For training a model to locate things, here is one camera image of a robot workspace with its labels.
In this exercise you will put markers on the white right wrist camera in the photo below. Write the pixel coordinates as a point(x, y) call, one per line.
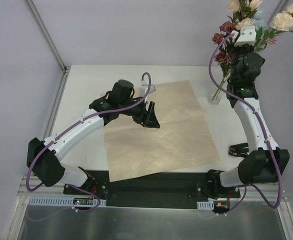
point(246, 36)

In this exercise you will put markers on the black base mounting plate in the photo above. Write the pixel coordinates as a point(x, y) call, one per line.
point(166, 190)

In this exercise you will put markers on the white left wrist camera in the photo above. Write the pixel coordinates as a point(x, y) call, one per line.
point(143, 88)

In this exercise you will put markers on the peach wrapping paper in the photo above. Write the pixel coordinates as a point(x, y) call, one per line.
point(182, 141)

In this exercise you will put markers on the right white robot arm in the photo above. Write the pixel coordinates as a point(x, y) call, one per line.
point(265, 162)

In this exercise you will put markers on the white cable duct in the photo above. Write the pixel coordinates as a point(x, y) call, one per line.
point(205, 205)
point(55, 201)

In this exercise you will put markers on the cream rose stem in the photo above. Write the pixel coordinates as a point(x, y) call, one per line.
point(281, 23)

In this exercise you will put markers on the right white cable duct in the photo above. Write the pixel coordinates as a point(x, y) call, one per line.
point(205, 205)

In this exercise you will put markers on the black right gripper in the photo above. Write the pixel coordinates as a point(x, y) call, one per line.
point(240, 52)

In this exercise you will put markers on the dusty pink rose stem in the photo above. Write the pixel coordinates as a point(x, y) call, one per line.
point(223, 57)

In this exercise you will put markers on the blue artificial flower stem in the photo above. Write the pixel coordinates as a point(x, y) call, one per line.
point(258, 21)

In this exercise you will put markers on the left aluminium frame post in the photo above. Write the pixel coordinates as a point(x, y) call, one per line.
point(30, 4)

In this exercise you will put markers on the left white cable duct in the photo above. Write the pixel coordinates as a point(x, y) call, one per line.
point(55, 201)

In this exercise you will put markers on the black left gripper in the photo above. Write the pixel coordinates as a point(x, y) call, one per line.
point(145, 114)

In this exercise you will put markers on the clear glass vase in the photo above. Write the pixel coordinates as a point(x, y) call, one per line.
point(215, 98)

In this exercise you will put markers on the black printed ribbon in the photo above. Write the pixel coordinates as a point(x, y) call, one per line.
point(239, 150)

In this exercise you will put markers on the pink flowers green leaves bunch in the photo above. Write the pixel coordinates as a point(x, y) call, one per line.
point(243, 12)

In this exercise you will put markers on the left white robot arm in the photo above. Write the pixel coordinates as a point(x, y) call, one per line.
point(44, 156)

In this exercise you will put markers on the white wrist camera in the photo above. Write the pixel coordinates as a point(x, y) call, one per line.
point(246, 36)
point(143, 88)

